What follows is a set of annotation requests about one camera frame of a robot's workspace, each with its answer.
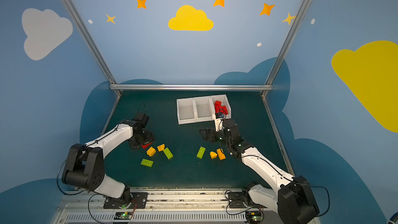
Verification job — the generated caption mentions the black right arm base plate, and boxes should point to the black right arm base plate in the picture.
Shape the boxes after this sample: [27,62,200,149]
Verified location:
[226,190,249,209]

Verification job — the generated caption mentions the white left bin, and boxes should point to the white left bin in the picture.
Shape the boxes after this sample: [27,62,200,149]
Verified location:
[176,97,196,125]

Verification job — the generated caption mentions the aluminium back rail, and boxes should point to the aluminium back rail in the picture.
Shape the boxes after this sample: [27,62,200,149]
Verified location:
[110,84,273,91]

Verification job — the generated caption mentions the aluminium corner post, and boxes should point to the aluminium corner post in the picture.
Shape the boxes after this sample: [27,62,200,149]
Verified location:
[261,0,313,100]
[61,0,117,86]

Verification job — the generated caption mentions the white middle bin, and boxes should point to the white middle bin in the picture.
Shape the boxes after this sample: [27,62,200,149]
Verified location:
[193,96,215,122]

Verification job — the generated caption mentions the yellow flat lego brick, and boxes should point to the yellow flat lego brick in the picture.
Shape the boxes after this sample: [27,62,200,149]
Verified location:
[217,148,226,160]

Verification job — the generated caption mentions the green flat lego brick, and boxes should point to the green flat lego brick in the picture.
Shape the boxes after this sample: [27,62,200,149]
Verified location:
[141,159,154,168]

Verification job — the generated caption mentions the aluminium right corner post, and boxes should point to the aluminium right corner post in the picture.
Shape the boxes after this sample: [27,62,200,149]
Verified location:
[261,0,313,100]

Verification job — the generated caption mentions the left controller board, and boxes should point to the left controller board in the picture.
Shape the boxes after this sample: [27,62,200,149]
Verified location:
[114,212,134,221]

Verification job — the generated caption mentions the aluminium front rail base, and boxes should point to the aluminium front rail base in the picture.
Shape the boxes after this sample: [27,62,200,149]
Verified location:
[51,188,281,224]

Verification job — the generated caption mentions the yellow sloped lego brick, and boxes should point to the yellow sloped lego brick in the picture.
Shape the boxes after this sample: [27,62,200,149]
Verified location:
[210,151,218,159]
[157,144,165,152]

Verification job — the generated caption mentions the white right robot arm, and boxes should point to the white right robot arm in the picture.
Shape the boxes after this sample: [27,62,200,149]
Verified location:
[200,119,320,224]

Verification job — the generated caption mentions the aluminium left corner post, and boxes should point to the aluminium left corner post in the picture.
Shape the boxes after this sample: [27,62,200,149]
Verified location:
[61,0,117,86]

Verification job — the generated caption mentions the right controller board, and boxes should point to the right controller board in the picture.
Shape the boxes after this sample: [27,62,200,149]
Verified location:
[245,211,264,224]

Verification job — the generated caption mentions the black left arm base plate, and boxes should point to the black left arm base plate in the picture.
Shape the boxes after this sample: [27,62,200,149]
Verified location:
[103,192,148,209]

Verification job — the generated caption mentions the controller board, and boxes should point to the controller board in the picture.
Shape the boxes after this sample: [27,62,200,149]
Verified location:
[114,212,134,221]
[245,211,264,224]

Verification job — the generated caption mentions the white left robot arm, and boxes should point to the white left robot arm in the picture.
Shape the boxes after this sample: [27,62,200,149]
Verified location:
[61,113,154,209]

